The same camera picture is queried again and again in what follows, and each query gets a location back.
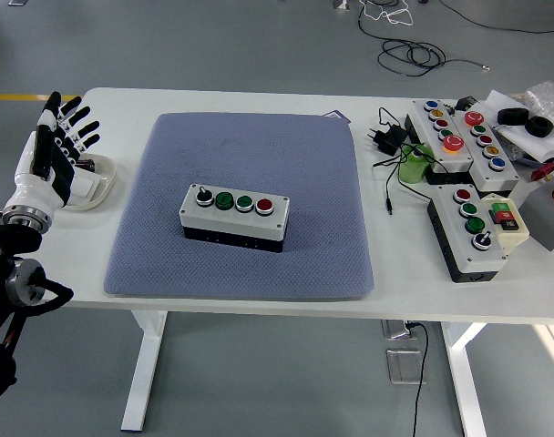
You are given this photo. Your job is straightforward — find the black cable under table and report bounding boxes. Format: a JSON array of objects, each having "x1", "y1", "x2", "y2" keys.
[{"x1": 406, "y1": 321, "x2": 429, "y2": 437}]

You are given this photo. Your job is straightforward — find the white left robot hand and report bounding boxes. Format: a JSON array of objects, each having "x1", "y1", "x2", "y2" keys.
[{"x1": 5, "y1": 90, "x2": 101, "y2": 213}]

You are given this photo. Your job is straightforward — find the black foam ring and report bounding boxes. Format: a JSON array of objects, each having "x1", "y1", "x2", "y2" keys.
[
  {"x1": 525, "y1": 116, "x2": 554, "y2": 137},
  {"x1": 497, "y1": 107, "x2": 530, "y2": 126}
]

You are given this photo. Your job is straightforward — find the clear floor socket cover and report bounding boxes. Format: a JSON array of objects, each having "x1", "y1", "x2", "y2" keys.
[{"x1": 385, "y1": 348, "x2": 427, "y2": 386}]

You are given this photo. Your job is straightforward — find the blue-grey textured mat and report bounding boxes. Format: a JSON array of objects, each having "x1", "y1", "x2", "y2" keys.
[{"x1": 104, "y1": 112, "x2": 376, "y2": 301}]

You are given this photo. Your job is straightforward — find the five-button box, mushroom at end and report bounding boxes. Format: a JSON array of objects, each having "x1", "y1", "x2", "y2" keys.
[{"x1": 404, "y1": 99, "x2": 477, "y2": 186}]

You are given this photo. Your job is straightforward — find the green plastic cylinder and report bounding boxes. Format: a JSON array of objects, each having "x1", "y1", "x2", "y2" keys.
[{"x1": 397, "y1": 142, "x2": 436, "y2": 185}]

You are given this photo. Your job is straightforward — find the white paper sheet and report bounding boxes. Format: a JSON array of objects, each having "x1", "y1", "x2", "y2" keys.
[{"x1": 484, "y1": 89, "x2": 554, "y2": 163}]

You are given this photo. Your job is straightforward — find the coiled black floor cable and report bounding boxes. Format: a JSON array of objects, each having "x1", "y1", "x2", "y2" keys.
[{"x1": 377, "y1": 38, "x2": 491, "y2": 78}]

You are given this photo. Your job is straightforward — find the clear bubble wrap bag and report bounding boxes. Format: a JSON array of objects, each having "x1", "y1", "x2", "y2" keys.
[{"x1": 513, "y1": 80, "x2": 554, "y2": 133}]

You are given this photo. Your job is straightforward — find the white floor cable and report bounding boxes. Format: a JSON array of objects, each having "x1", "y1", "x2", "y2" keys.
[{"x1": 358, "y1": 0, "x2": 416, "y2": 27}]

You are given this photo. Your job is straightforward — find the four-button control box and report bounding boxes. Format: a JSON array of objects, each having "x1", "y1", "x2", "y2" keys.
[
  {"x1": 426, "y1": 184, "x2": 509, "y2": 283},
  {"x1": 179, "y1": 183, "x2": 291, "y2": 255}
]

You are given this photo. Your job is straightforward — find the white wall switch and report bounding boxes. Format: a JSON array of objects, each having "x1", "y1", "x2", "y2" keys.
[{"x1": 69, "y1": 179, "x2": 99, "y2": 204}]

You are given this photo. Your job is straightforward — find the grey block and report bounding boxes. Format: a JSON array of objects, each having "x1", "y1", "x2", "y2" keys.
[{"x1": 518, "y1": 175, "x2": 554, "y2": 252}]

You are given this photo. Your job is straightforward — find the long black floor cable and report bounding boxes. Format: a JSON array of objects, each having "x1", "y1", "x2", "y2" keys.
[{"x1": 440, "y1": 0, "x2": 554, "y2": 34}]

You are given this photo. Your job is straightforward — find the white table leg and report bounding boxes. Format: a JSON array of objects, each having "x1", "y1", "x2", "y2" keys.
[
  {"x1": 120, "y1": 311, "x2": 169, "y2": 432},
  {"x1": 440, "y1": 321, "x2": 487, "y2": 437}
]

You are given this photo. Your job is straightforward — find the cream oval tray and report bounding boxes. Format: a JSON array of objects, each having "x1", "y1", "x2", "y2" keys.
[{"x1": 60, "y1": 153, "x2": 118, "y2": 211}]

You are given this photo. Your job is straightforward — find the cream three-button switch box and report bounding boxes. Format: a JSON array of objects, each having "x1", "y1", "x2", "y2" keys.
[{"x1": 481, "y1": 193, "x2": 531, "y2": 250}]

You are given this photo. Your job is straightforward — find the five-button box, mushroom at head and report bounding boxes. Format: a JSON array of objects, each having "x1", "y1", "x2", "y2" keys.
[{"x1": 449, "y1": 108, "x2": 520, "y2": 192}]

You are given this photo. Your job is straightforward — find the black power adapter with cord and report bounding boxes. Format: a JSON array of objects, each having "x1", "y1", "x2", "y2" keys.
[{"x1": 365, "y1": 107, "x2": 437, "y2": 216}]

